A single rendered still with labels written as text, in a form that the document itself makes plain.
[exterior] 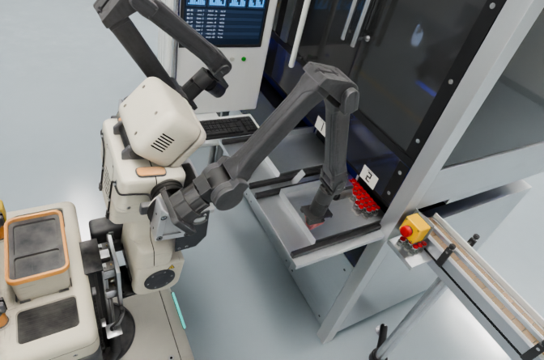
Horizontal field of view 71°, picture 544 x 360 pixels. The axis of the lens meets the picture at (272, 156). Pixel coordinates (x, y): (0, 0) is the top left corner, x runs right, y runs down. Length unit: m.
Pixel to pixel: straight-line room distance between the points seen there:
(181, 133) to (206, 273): 1.42
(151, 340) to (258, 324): 0.62
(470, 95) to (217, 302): 1.61
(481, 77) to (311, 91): 0.51
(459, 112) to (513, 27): 0.26
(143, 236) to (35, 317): 0.34
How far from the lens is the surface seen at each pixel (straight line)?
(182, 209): 0.94
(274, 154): 1.69
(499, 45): 1.17
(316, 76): 0.88
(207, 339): 2.12
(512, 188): 2.20
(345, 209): 1.55
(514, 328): 1.49
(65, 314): 1.29
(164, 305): 1.87
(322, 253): 1.37
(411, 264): 1.50
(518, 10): 1.15
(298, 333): 2.21
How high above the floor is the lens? 1.92
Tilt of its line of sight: 38 degrees down
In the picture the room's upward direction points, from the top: 15 degrees clockwise
